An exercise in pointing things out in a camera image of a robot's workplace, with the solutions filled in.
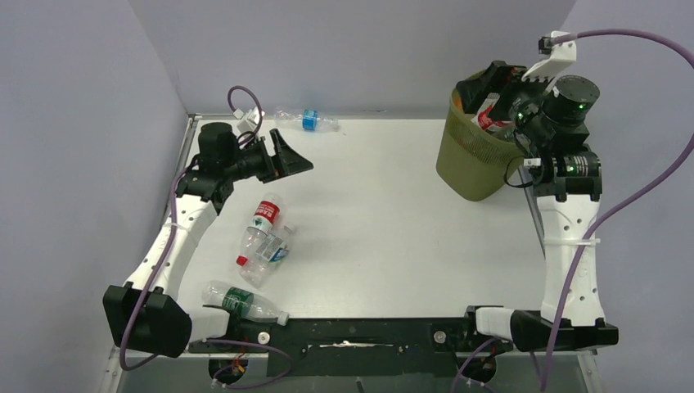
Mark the green mesh waste bin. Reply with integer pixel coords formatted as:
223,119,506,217
435,89,523,201

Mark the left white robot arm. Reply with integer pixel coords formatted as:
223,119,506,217
102,122,313,358

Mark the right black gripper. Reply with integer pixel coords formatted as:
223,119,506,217
454,61,556,145

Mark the clear bottle red label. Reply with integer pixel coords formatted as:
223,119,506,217
471,93,511,134
236,192,284,266

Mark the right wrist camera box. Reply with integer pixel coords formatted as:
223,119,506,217
521,30,577,95

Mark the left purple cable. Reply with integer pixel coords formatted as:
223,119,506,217
118,85,296,391

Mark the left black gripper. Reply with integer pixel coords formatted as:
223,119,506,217
223,129,312,184

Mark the aluminium frame rail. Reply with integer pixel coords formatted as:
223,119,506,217
100,318,603,393

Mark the clear bottle red label top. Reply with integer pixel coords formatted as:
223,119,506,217
471,93,511,134

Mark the clear bottle dark green label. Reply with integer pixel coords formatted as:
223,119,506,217
201,280,289,326

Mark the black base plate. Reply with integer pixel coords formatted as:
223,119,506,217
188,317,488,377

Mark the clear bottle blue label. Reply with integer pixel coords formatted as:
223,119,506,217
274,109,340,132

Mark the orange drink bottle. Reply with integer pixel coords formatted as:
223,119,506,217
452,93,464,111

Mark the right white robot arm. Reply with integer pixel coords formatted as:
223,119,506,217
456,61,620,352

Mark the crushed clear bottle white cap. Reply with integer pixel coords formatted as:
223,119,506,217
237,224,296,289

